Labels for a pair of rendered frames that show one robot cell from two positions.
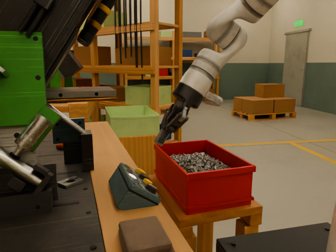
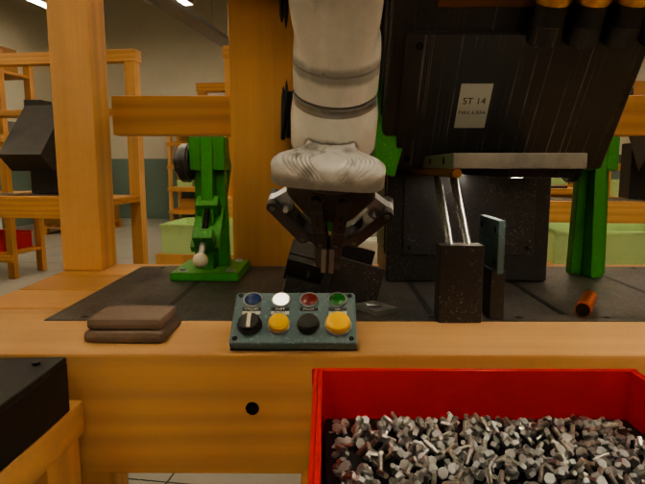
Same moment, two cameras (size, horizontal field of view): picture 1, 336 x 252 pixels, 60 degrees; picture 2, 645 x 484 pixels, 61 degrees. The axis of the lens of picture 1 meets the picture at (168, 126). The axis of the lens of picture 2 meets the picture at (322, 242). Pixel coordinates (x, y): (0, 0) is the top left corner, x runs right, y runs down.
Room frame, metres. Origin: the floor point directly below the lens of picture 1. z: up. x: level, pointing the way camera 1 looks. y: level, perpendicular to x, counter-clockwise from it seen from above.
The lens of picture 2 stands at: (0.89, -0.53, 1.12)
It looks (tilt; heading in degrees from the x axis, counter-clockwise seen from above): 8 degrees down; 109
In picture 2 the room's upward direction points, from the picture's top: straight up
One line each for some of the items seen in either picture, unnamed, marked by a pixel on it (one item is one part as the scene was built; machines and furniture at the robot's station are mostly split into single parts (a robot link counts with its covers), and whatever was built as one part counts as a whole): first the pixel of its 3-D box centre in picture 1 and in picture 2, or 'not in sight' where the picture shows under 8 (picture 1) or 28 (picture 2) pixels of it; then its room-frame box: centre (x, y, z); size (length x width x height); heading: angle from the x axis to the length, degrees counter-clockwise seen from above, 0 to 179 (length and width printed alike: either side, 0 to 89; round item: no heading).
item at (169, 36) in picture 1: (169, 67); not in sight; (9.44, -0.06, 1.12); 3.16 x 0.54 x 2.24; 100
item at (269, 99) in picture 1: (263, 100); not in sight; (6.75, -2.23, 0.37); 1.20 x 0.80 x 0.74; 108
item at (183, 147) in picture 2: not in sight; (183, 162); (0.28, 0.41, 1.12); 0.07 x 0.03 x 0.08; 108
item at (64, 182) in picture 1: (70, 181); (374, 307); (0.71, 0.25, 0.90); 0.06 x 0.04 x 0.01; 144
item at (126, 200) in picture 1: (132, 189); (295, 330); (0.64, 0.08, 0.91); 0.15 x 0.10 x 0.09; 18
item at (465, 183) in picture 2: not in sight; (457, 188); (0.79, 0.59, 1.07); 0.30 x 0.18 x 0.34; 18
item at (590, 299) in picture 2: (68, 147); (586, 302); (1.01, 0.36, 0.91); 0.09 x 0.02 x 0.02; 77
